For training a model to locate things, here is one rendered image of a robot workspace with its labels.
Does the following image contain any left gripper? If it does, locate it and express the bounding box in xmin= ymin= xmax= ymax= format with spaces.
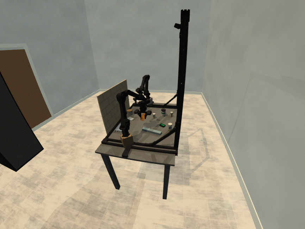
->
xmin=134 ymin=107 xmax=152 ymax=119

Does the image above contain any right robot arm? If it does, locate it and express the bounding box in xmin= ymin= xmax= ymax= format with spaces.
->
xmin=136 ymin=75 xmax=150 ymax=99

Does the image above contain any grey jar with wooden lid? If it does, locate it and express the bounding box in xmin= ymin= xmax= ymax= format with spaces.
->
xmin=127 ymin=109 xmax=133 ymax=116

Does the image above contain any white supplement bottle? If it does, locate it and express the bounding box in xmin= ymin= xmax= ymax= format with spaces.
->
xmin=161 ymin=109 xmax=166 ymax=117

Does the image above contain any orange pill bottle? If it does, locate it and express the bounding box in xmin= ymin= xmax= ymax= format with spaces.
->
xmin=140 ymin=113 xmax=145 ymax=121

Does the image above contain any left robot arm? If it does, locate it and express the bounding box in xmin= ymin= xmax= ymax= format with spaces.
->
xmin=116 ymin=90 xmax=150 ymax=137

